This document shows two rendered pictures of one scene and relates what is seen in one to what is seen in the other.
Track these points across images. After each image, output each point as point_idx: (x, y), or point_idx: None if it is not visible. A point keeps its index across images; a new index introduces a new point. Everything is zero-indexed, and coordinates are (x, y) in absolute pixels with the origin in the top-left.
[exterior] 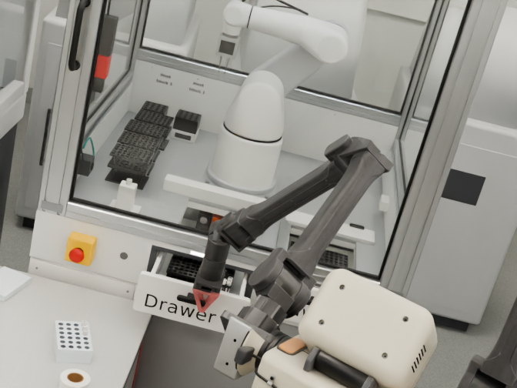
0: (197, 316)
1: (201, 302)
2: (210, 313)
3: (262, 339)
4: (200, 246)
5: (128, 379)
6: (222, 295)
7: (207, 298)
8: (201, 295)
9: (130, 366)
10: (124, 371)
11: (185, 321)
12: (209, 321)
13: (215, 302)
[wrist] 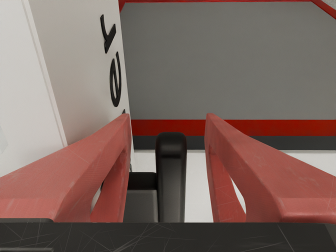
0: (119, 93)
1: (186, 167)
2: (107, 51)
3: None
4: None
5: (306, 136)
6: (50, 77)
7: (121, 150)
8: (124, 191)
9: (302, 154)
10: (325, 161)
11: (128, 109)
12: (114, 28)
13: (83, 77)
